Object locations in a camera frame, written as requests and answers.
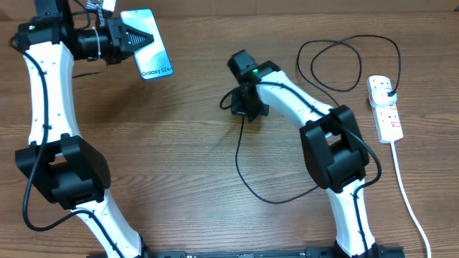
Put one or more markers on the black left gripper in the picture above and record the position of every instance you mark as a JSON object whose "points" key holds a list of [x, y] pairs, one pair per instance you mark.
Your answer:
{"points": [[120, 48]]}

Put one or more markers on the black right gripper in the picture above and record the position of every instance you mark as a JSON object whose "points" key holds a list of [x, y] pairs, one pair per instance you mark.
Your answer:
{"points": [[238, 108]]}

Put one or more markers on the blue Galaxy smartphone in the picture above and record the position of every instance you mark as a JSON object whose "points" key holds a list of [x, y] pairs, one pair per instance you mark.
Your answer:
{"points": [[152, 60]]}

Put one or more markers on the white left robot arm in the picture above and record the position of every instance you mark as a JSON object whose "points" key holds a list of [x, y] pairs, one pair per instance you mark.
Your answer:
{"points": [[58, 162]]}

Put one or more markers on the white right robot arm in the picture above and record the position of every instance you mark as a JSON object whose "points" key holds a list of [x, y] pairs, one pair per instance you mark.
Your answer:
{"points": [[334, 152]]}

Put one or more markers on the white charger plug adapter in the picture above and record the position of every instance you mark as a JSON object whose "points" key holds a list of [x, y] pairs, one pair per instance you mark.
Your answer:
{"points": [[381, 97]]}

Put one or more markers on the white power strip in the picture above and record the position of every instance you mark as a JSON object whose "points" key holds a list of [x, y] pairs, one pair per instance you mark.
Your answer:
{"points": [[386, 119]]}

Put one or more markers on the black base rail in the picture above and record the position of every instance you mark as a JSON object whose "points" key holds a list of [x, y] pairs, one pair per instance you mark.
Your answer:
{"points": [[251, 253]]}

